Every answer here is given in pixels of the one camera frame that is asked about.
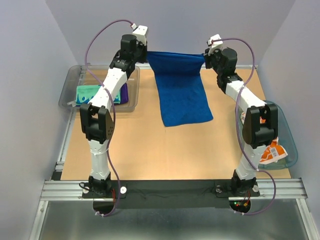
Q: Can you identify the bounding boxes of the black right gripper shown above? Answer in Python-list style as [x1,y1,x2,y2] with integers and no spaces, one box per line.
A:
[204,46,224,75]

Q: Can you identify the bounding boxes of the purple towel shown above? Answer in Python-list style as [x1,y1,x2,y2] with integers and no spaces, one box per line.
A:
[114,83,129,105]

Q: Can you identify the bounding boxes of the blue towel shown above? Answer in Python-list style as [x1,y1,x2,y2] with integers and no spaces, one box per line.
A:
[147,51,214,127]

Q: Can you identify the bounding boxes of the yellow towel teal trim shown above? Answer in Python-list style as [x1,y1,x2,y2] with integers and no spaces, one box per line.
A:
[66,85,118,107]

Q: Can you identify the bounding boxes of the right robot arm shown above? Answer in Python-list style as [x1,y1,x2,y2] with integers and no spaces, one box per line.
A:
[203,47,278,195]

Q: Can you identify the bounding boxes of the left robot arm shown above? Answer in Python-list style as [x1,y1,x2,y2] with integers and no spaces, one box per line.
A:
[79,33,147,197]

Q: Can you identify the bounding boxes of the smoky clear plastic bin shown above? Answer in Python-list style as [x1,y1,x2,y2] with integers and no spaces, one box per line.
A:
[58,65,140,113]

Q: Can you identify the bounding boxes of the teal plastic bin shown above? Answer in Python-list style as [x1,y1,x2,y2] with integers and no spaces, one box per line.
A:
[235,100,298,172]

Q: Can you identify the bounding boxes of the orange white patterned towel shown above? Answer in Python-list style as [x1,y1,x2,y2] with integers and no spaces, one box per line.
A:
[239,109,288,170]

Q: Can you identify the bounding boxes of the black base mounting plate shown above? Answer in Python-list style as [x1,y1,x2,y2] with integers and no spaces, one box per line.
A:
[79,179,260,215]

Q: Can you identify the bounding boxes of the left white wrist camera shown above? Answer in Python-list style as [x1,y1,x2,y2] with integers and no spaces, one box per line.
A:
[130,23,149,46]

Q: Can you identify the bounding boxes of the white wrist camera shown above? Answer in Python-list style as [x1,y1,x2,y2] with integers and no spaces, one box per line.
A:
[130,23,149,46]
[207,34,223,56]

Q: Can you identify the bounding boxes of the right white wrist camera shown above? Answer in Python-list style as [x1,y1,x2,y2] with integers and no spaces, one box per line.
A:
[207,34,223,56]

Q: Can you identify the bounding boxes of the aluminium frame rail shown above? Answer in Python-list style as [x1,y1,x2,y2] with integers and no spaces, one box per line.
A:
[29,63,316,240]

